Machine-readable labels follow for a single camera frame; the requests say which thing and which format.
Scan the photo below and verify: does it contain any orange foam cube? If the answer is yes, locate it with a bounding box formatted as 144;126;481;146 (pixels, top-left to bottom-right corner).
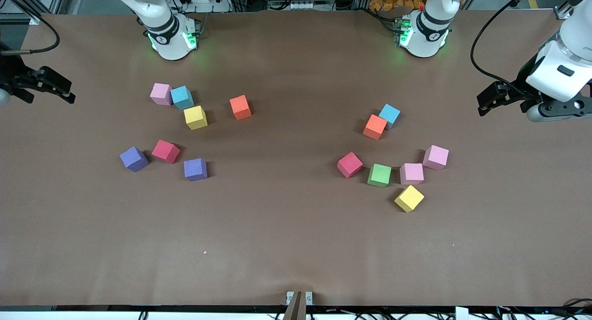
229;95;252;121
362;114;388;141

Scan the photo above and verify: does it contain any yellow foam cube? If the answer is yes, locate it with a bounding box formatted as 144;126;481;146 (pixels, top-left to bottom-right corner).
394;185;425;213
184;105;208;130

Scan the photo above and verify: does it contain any purple foam cube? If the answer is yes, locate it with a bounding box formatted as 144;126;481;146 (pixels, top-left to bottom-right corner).
184;158;208;182
119;146;149;173

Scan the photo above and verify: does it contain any red foam cube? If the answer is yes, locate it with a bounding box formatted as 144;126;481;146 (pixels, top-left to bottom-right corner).
337;152;364;179
151;140;181;165

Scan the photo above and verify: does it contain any silver metal bracket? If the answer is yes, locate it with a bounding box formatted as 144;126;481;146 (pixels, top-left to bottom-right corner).
286;291;313;306

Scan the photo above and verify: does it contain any green foam cube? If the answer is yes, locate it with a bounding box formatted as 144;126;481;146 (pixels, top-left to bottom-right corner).
367;163;392;188

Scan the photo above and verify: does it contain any brown flat stick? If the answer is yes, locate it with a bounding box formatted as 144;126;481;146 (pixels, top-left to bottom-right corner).
283;291;307;320

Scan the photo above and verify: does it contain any blue foam cube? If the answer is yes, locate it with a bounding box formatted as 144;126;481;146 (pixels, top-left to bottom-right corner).
170;86;195;111
378;104;401;130

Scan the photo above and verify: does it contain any pink foam cube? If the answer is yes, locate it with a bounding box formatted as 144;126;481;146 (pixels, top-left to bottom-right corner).
150;83;173;106
422;145;450;171
400;163;425;185

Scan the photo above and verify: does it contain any white power strip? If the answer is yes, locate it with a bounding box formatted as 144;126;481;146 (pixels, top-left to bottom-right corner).
178;0;232;13

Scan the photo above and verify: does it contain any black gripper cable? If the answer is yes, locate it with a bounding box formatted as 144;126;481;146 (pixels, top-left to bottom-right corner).
470;0;551;96
0;0;61;56

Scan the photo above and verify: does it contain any brown paper table cover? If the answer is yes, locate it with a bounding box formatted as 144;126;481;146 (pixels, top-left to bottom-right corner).
0;9;592;308

